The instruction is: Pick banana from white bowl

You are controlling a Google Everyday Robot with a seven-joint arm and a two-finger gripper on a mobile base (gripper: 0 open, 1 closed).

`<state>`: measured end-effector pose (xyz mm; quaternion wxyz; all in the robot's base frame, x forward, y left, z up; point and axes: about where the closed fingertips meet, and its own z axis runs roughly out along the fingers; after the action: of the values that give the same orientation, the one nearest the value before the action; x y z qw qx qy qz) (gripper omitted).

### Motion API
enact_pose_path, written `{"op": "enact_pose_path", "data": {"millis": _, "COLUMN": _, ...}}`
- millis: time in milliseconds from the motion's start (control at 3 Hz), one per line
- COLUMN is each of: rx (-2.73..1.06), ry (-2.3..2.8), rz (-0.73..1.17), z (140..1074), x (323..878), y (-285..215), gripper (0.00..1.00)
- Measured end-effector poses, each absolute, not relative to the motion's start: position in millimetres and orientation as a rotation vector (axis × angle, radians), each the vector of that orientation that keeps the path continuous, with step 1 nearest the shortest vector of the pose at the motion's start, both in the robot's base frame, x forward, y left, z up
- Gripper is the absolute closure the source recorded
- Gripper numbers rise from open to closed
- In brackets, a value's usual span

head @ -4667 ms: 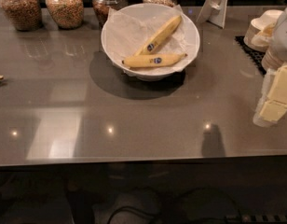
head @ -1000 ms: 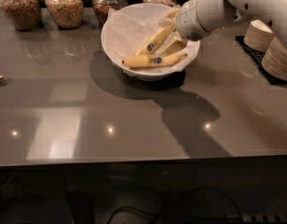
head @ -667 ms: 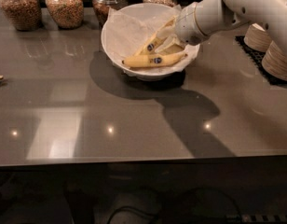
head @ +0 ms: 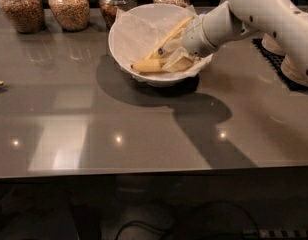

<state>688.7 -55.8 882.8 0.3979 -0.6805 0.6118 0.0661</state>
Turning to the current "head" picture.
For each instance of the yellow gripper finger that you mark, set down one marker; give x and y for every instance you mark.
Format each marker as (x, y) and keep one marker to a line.
(178, 62)
(173, 45)

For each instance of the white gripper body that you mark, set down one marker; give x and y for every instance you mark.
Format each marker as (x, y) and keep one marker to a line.
(195, 40)

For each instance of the yellow banana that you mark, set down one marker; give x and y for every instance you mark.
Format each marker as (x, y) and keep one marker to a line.
(149, 65)
(158, 50)

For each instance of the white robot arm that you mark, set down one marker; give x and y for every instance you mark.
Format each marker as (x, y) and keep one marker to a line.
(237, 19)

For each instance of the white bowl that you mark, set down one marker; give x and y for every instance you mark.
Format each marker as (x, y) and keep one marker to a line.
(160, 80)

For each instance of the white paper liner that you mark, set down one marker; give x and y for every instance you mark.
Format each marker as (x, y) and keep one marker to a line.
(134, 37)

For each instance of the black rubber mat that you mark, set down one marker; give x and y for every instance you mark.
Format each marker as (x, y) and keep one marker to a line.
(275, 61)

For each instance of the leftmost glass cereal jar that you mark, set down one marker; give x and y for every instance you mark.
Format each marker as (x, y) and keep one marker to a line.
(26, 16)

